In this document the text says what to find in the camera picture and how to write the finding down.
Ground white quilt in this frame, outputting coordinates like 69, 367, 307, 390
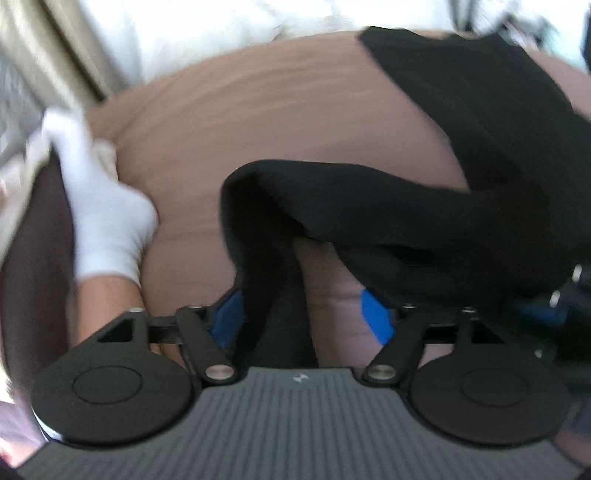
78, 0, 591, 88

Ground silver crinkled plastic sheet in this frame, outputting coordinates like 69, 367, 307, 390
0, 58, 44, 160

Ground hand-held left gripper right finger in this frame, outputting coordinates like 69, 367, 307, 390
361, 288, 506, 386

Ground dark brown folded garment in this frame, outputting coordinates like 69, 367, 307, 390
0, 152, 79, 388

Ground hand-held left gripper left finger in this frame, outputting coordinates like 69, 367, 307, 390
76, 288, 245, 386

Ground beige curtain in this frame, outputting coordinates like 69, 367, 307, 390
0, 0, 118, 104

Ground black garment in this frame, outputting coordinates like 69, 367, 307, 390
219, 25, 591, 370

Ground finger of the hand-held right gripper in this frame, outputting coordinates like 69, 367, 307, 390
510, 264, 591, 326

